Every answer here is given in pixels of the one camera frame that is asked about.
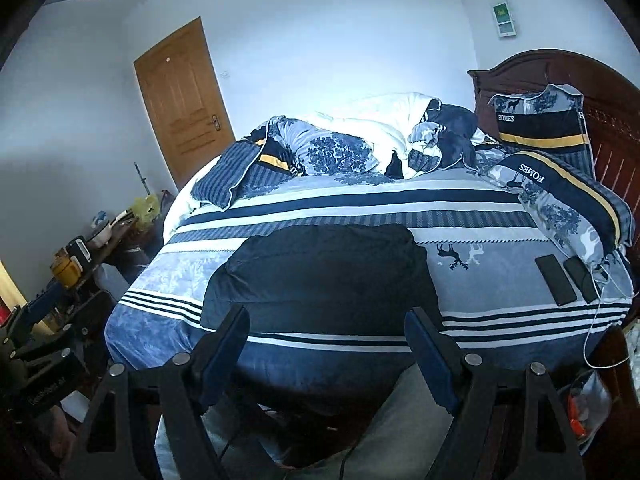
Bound yellow plastic bag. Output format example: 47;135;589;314
131;194;160;231

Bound lying navy homes pillow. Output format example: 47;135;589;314
487;151;636;270

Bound dark wooden headboard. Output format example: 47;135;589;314
468;49;639;216

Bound upright navy homes pillow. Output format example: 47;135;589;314
488;84;596;178

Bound brown wooden door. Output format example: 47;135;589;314
134;18;234;188

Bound black phone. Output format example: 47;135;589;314
563;256;598;304
535;255;577;307

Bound black phone right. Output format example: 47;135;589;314
563;256;598;304

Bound blue white crumpled duvet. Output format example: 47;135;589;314
190;92;485;210

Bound blue striped bed sheet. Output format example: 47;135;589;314
104;150;634;396

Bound cluttered dark side table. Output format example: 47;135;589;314
28;209;134;334

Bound white green wall panel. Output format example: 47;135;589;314
492;1;516;38

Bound white charging cable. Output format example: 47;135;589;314
581;259;637;371

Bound black phone left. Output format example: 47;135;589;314
535;255;577;307

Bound white bowl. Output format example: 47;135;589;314
87;219;114;250

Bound yellow jar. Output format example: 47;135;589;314
50;256;81;289

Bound black puffer jacket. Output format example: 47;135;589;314
201;224;442;337

